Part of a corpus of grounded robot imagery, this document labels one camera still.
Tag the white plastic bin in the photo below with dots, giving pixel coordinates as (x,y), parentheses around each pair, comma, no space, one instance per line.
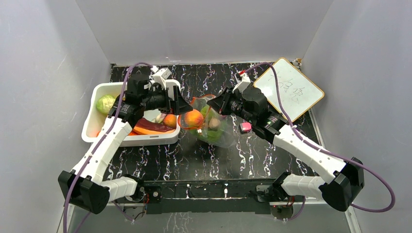
(95,121)

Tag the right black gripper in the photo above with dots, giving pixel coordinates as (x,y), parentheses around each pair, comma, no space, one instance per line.
(225,103)

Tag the green leafy vegetable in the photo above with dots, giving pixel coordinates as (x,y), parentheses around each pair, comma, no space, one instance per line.
(209,136)

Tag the garlic bulb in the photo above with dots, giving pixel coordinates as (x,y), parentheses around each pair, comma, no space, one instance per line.
(214,124)

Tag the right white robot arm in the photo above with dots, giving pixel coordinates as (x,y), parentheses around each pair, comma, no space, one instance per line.
(337,182)

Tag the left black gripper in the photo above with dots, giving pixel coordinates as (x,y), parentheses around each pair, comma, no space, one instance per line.
(177,107)

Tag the small pink eraser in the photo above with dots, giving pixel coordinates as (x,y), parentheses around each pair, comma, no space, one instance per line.
(245,127)

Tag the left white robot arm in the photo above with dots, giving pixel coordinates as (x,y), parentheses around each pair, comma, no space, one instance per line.
(99,160)

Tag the small whiteboard yellow frame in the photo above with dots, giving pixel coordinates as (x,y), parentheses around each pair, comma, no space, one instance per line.
(297,92)

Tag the clear zip top bag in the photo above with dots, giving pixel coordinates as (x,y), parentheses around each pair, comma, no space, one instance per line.
(198,103)

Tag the green cabbage head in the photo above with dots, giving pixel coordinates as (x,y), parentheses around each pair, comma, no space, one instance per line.
(208,113)

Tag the pale green cabbage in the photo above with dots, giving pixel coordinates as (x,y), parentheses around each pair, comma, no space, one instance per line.
(105,103)

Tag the purple eggplant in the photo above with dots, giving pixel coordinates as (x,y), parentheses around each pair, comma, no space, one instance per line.
(159,119)

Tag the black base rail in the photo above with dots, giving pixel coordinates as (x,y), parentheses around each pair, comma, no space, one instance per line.
(233,195)

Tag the peach fruit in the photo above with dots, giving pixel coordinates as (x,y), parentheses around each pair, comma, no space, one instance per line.
(194,118)

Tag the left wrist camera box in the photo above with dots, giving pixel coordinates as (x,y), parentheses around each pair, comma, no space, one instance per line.
(161,76)

